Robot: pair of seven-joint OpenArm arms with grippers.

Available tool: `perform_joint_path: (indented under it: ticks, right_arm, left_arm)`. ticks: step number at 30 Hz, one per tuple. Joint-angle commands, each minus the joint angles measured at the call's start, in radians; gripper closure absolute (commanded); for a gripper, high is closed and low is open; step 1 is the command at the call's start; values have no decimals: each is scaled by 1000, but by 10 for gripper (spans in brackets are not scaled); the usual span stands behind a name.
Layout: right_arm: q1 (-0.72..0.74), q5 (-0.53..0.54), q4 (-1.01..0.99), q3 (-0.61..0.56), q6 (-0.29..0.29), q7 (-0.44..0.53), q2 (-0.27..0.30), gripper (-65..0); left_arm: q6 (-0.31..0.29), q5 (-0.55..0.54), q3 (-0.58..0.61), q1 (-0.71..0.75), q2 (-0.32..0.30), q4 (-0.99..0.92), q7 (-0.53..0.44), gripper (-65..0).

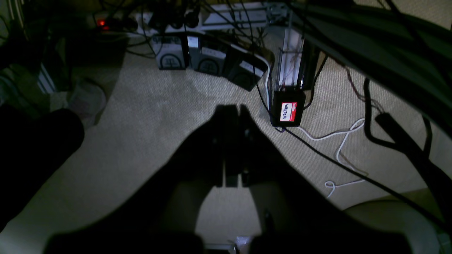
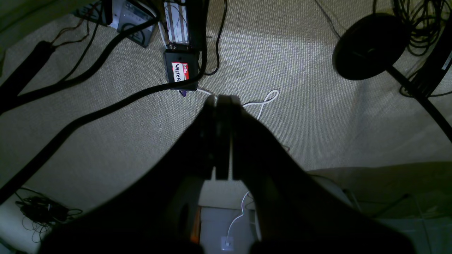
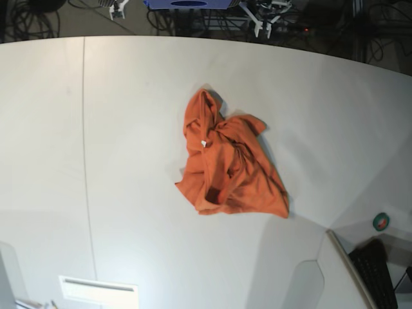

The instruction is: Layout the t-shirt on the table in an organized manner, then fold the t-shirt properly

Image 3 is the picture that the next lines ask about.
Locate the white paper box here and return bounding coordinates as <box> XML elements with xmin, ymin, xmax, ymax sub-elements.
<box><xmin>59</xmin><ymin>276</ymin><xmax>139</xmax><ymax>308</ymax></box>

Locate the black keyboard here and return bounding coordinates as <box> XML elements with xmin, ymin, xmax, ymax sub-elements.
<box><xmin>349</xmin><ymin>248</ymin><xmax>398</xmax><ymax>309</ymax></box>

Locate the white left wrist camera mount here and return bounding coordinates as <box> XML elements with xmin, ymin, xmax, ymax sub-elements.
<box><xmin>239</xmin><ymin>0</ymin><xmax>293</xmax><ymax>39</ymax></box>

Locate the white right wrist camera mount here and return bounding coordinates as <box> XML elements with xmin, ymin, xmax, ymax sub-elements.
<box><xmin>109</xmin><ymin>0</ymin><xmax>129</xmax><ymax>21</ymax></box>

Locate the blue bin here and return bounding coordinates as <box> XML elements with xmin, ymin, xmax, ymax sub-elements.
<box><xmin>143</xmin><ymin>0</ymin><xmax>241</xmax><ymax>10</ymax></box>

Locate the green tape roll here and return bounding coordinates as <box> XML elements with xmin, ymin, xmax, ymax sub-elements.
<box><xmin>373</xmin><ymin>212</ymin><xmax>390</xmax><ymax>232</ymax></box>

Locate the orange t-shirt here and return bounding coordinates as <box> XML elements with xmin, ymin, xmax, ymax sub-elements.
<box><xmin>176</xmin><ymin>88</ymin><xmax>289</xmax><ymax>218</ymax></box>

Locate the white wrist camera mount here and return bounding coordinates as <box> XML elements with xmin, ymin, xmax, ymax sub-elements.
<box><xmin>109</xmin><ymin>0</ymin><xmax>129</xmax><ymax>21</ymax></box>
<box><xmin>239</xmin><ymin>0</ymin><xmax>293</xmax><ymax>39</ymax></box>

